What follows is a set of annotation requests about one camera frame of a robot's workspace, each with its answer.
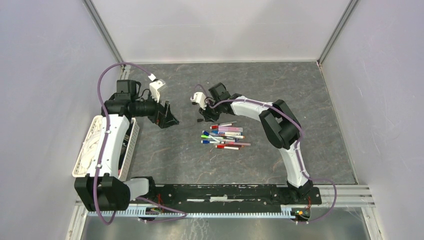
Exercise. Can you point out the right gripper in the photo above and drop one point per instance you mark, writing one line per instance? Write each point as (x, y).
(208, 116)

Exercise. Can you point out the blue cap deli marker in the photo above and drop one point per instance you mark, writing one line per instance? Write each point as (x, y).
(227, 133)

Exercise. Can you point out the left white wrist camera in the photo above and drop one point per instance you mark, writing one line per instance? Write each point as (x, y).
(156, 87)

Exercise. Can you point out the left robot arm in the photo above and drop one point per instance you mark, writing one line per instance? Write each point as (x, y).
(101, 189)

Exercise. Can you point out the blue cap white marker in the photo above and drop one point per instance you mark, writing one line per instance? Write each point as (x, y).
(208, 135)

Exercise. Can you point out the red cap lower marker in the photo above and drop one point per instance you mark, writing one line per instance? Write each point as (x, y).
(227, 147)

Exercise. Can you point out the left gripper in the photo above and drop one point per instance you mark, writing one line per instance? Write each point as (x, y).
(161, 112)

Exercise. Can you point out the blue cap lower marker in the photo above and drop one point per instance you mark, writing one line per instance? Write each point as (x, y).
(212, 142)

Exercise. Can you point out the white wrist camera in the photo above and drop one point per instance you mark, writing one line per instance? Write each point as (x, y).
(199, 98)
(156, 87)

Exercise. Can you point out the white perforated basket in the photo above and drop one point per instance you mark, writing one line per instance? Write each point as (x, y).
(126, 154)

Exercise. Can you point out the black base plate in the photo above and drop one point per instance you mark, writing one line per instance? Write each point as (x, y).
(228, 198)

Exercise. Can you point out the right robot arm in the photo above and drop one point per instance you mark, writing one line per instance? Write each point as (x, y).
(280, 126)

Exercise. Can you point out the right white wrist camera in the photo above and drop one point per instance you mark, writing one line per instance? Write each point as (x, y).
(199, 98)

